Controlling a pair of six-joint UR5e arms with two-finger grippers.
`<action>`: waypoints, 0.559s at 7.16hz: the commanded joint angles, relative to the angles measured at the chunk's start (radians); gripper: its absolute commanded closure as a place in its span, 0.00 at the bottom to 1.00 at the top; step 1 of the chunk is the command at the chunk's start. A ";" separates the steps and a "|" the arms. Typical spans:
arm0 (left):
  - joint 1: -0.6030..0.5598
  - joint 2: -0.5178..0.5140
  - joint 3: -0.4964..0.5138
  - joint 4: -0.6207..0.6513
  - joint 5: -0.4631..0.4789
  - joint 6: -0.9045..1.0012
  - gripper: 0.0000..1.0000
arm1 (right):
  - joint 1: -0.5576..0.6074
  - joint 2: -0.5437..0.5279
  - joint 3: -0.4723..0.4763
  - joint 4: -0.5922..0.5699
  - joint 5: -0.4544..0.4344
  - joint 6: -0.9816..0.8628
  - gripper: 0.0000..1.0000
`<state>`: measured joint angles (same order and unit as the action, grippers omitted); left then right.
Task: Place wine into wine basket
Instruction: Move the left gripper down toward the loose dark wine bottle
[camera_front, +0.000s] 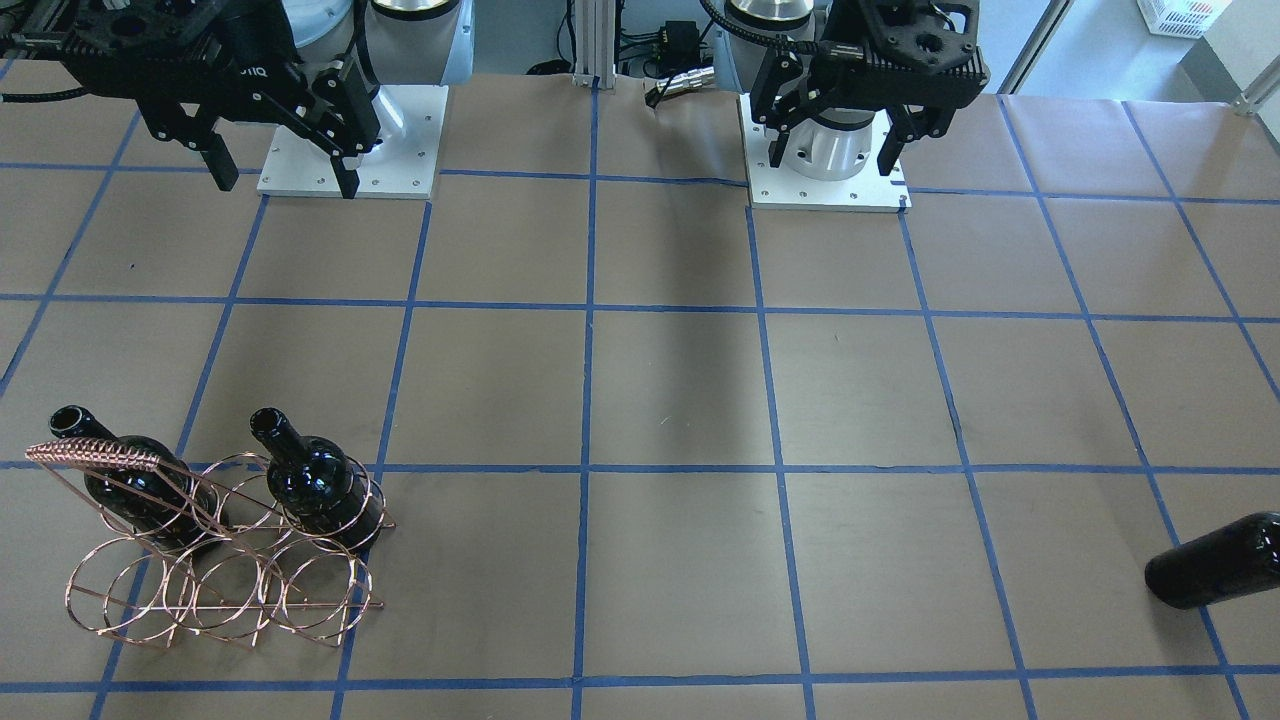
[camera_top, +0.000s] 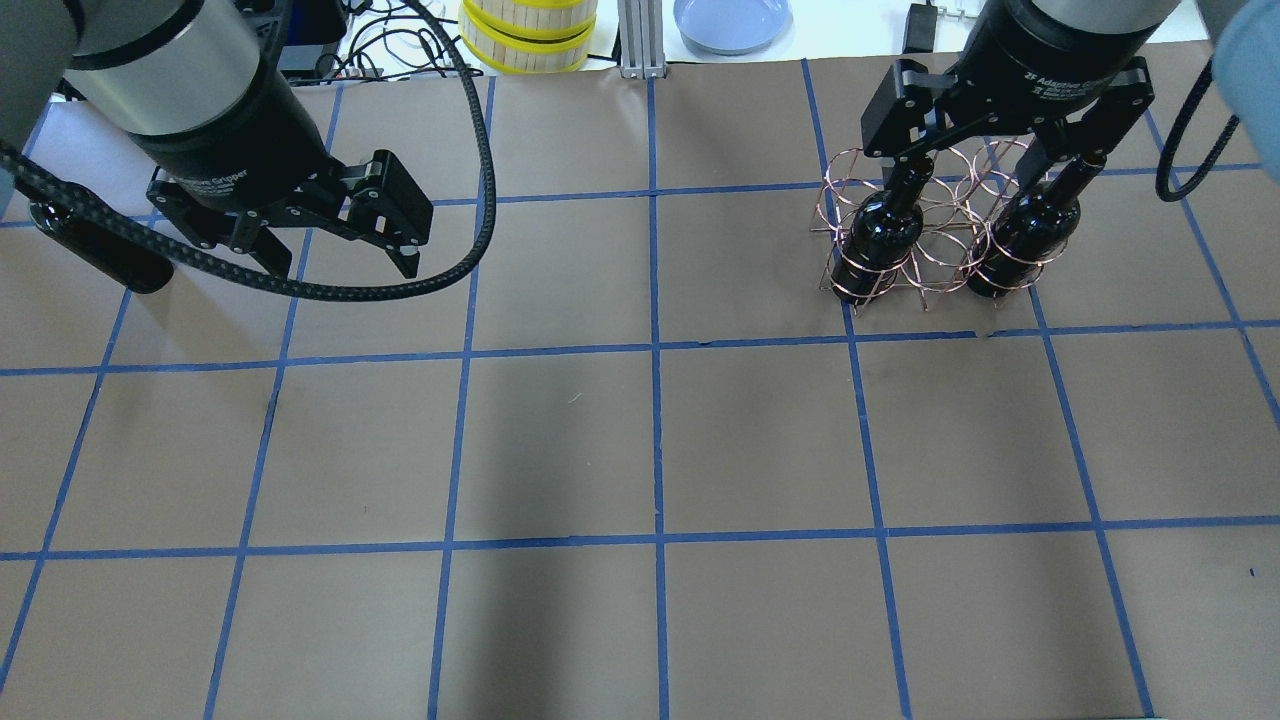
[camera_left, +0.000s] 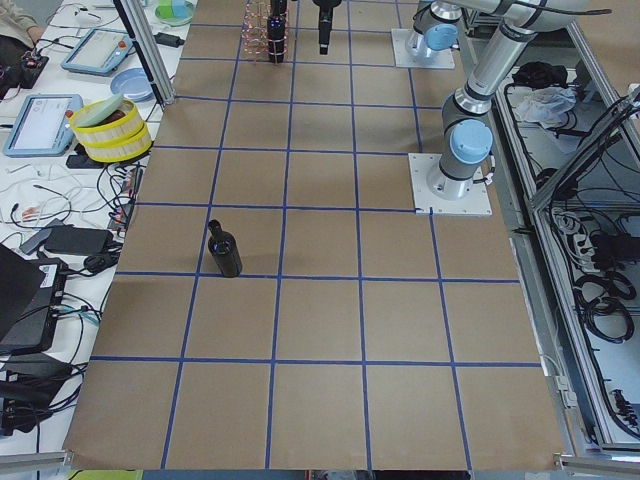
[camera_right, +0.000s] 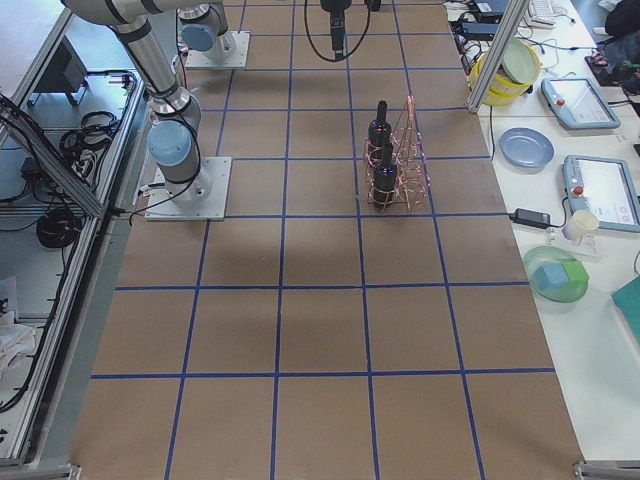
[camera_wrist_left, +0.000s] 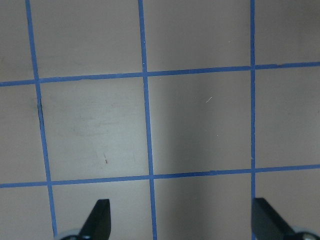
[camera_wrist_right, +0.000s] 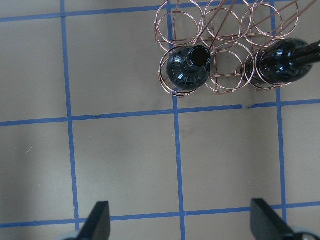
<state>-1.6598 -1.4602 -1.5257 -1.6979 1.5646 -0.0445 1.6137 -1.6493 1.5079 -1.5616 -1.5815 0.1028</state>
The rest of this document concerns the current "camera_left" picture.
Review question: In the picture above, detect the dark wine bottle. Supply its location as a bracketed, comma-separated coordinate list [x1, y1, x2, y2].
[267, 0, 288, 64]
[208, 219, 243, 278]
[313, 0, 342, 55]

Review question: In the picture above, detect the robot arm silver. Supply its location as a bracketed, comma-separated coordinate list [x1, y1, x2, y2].
[427, 1, 612, 201]
[406, 1, 462, 58]

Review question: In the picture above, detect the dark wine bottle in basket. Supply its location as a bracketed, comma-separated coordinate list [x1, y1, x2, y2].
[267, 0, 288, 64]

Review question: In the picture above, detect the yellow rimmed wooden basket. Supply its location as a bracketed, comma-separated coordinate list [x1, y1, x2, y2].
[69, 98, 152, 163]

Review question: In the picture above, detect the blue plate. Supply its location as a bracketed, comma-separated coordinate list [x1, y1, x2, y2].
[110, 67, 154, 102]

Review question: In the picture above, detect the black power adapter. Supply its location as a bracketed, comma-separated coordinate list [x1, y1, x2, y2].
[154, 32, 185, 48]

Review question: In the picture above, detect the light green plate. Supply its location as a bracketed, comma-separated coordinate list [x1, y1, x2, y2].
[72, 94, 124, 128]

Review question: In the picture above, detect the teach pendant far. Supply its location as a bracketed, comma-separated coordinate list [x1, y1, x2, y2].
[61, 28, 133, 76]

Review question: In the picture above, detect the teach pendant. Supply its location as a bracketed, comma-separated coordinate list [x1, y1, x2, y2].
[61, 28, 133, 76]
[3, 94, 84, 158]

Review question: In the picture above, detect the black laptop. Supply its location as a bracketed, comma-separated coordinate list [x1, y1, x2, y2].
[1, 246, 67, 355]

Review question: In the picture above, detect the teach pendant near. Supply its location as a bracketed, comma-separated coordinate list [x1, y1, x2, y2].
[3, 94, 84, 158]

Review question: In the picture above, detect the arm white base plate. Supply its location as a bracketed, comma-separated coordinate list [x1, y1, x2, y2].
[408, 153, 492, 217]
[391, 25, 457, 70]

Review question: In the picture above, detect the copper wire wine basket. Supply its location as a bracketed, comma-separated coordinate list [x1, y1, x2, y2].
[242, 0, 288, 63]

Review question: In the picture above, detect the aluminium frame post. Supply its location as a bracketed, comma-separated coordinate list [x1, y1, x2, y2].
[114, 0, 175, 109]

